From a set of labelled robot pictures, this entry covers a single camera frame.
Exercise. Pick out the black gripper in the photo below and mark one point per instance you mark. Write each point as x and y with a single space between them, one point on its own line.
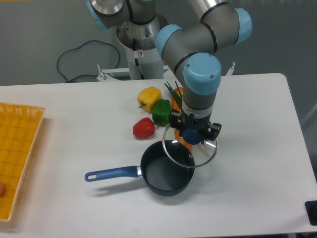
182 122

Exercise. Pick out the glass lid blue knob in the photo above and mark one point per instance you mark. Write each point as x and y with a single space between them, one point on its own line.
192 146

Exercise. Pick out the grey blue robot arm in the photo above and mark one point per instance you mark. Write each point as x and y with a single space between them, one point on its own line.
201 73

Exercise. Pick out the orange carrot green top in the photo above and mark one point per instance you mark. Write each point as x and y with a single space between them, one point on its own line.
176 102

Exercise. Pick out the green bell pepper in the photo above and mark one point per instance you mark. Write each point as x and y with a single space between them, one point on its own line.
161 112

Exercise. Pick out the red bell pepper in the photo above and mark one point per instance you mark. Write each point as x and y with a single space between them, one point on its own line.
144 128

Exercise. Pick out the yellow bell pepper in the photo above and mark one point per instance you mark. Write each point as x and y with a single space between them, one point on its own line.
148 97

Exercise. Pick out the black device table corner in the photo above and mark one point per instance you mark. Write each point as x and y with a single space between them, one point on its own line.
311 209

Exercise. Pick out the yellow woven basket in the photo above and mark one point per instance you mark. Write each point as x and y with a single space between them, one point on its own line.
19 126

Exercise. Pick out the dark saucepan blue handle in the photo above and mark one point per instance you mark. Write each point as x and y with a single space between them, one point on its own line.
166 167

